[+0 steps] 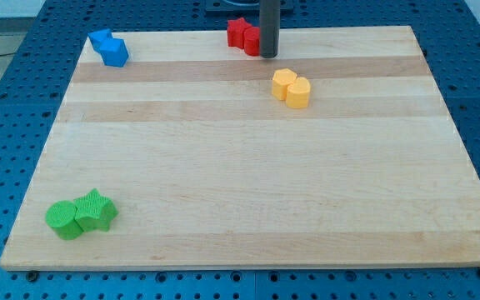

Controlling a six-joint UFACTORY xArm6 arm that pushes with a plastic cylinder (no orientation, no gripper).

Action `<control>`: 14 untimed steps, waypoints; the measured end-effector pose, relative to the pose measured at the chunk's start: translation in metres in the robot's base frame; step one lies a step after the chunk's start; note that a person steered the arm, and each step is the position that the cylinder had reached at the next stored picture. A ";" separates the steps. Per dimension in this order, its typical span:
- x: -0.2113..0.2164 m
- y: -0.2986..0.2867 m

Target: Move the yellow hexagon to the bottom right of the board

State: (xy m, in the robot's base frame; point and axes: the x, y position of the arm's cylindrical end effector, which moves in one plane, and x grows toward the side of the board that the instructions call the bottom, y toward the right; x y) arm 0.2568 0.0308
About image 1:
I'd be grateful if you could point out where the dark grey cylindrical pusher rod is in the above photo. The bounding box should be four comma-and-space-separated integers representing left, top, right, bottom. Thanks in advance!
259, 0, 279, 58

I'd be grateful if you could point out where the yellow hexagon block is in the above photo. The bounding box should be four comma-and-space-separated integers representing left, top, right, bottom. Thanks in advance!
272, 68, 298, 101

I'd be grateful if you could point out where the light wooden board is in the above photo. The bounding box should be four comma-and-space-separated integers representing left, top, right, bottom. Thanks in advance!
0, 26, 480, 271

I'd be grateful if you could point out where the red cylinder block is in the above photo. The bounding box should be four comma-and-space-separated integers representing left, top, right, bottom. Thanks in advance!
243, 27, 260, 57

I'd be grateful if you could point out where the red star block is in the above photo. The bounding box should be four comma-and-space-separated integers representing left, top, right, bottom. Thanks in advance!
227, 17, 252, 49

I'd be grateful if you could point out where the blue cube block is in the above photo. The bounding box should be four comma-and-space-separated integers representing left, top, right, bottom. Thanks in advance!
87, 28, 113, 53

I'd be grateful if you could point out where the green star block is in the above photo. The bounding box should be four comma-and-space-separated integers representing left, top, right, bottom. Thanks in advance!
74, 188, 118, 232

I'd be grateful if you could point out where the green cylinder block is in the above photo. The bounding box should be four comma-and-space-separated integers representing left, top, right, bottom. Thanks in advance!
45, 200, 83, 240

